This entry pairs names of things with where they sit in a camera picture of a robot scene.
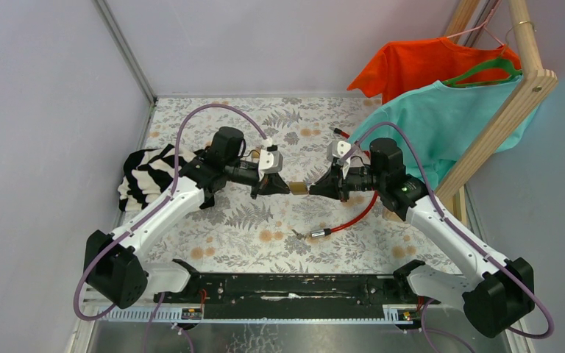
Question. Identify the red cable lock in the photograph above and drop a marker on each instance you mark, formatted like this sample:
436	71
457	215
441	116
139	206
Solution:
327	231

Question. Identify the floral patterned mat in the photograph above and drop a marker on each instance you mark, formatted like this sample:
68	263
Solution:
241	234

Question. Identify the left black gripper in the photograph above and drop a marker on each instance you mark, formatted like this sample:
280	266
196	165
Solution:
272	184

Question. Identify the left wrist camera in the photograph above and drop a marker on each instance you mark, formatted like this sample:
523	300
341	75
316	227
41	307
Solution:
270	161

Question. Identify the black white striped cloth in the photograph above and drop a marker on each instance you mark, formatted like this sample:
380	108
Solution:
147	174

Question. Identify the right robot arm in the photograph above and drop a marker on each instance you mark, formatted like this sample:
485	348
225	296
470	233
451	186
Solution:
492	291

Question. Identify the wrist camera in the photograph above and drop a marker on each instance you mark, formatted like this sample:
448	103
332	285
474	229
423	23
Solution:
343	159
270	161

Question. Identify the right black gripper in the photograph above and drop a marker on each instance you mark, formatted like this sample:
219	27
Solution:
331	184

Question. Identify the orange t-shirt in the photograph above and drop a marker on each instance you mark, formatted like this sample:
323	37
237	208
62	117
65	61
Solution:
401	66

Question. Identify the teal t-shirt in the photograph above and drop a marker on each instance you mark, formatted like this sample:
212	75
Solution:
434	125

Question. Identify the pink clothes hanger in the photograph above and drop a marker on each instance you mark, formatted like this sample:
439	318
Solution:
470	20

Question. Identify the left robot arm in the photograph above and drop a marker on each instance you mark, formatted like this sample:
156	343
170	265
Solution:
113	263

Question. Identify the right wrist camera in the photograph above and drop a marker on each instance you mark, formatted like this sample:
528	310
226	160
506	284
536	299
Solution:
343	159

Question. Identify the large brass padlock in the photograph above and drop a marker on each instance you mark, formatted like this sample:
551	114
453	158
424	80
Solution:
298	188

